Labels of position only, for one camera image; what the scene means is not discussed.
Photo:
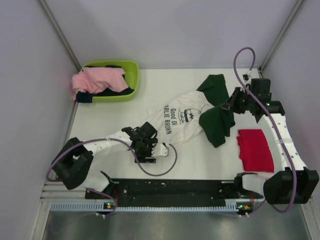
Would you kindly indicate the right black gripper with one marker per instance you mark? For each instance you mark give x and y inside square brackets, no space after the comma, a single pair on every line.
[230,104]

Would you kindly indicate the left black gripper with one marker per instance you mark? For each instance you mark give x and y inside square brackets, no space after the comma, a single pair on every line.
[141,157]

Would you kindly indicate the white and green t-shirt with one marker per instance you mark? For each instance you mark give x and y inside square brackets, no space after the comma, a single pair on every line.
[186,116]

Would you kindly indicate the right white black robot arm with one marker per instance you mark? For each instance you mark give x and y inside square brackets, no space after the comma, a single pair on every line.
[292,182]

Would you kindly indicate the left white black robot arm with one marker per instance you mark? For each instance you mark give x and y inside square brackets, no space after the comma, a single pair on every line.
[76,164]

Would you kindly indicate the folded red t-shirt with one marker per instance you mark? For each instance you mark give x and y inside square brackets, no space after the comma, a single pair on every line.
[254,151]

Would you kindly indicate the lime green plastic basin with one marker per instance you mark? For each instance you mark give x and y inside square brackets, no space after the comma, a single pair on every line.
[106,81]

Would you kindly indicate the navy blue t-shirt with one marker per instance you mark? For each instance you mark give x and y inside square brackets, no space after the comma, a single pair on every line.
[85,97]

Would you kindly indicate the pink t-shirt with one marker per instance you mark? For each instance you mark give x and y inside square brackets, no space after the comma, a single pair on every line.
[97,80]

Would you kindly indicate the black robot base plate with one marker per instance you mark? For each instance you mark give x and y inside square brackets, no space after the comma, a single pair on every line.
[161,193]

